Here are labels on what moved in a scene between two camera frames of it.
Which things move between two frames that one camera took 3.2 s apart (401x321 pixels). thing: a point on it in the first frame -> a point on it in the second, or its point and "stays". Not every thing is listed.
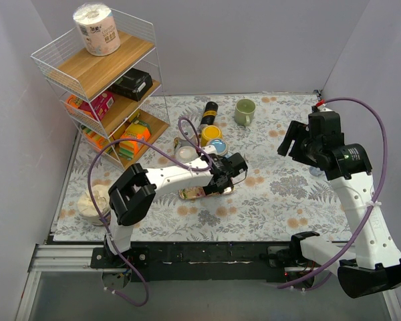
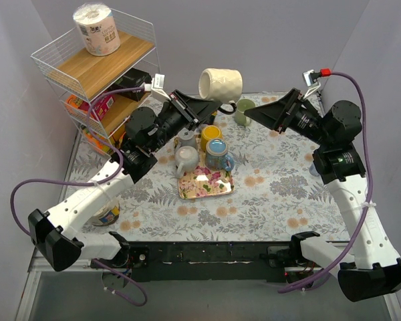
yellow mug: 210,132 stays
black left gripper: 221,182 -> 186,109
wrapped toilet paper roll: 98,28 stays
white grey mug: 186,154 stays
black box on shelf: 134,84 stays
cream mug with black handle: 228,190 -> 223,85
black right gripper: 296,149 -> 289,111
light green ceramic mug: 244,111 stays
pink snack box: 101,104 stays
